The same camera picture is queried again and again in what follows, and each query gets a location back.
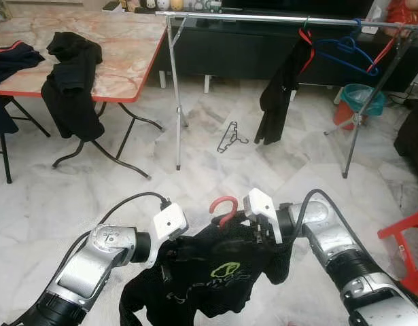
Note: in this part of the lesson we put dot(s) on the red plastic hanger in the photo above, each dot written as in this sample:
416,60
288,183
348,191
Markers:
224,200
382,54

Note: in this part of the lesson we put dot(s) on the black shirt green logo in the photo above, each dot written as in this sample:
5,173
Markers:
202,272

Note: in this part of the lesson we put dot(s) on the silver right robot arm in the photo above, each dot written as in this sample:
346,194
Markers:
344,251

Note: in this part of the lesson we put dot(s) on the blue plastic hanger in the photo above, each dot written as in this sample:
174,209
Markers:
344,47
356,26

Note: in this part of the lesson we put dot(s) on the red hanger green hook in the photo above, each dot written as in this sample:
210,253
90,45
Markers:
303,32

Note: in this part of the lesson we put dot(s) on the red plastic bin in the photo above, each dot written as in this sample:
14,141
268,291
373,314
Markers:
341,117

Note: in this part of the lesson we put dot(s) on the red plastic stool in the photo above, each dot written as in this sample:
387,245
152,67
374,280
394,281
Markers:
402,226

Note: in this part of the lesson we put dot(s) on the black shirt white lettering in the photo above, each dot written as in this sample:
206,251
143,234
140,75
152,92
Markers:
280,88

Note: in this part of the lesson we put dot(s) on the black TV cabinet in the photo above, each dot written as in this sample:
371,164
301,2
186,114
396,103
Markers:
222,51

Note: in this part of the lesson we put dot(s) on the marble table red edge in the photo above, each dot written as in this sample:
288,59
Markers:
120,54

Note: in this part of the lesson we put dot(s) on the black television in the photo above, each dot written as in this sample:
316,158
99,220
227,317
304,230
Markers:
297,4

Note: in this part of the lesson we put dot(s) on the plain black garment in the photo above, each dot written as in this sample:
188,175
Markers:
73,102

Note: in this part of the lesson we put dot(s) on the red costumed figurine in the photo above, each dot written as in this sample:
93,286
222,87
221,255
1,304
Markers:
404,12

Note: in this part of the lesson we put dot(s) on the black metal chair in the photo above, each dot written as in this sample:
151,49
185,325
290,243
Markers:
6,159

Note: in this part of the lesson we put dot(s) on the navy garment red trim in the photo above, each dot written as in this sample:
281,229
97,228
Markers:
11,61

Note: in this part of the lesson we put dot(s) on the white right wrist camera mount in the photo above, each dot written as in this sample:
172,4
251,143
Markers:
259,202

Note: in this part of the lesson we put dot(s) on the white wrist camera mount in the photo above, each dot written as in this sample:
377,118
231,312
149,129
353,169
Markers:
259,202
169,221

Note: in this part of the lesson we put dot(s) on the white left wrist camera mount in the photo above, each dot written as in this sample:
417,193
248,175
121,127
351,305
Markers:
169,221

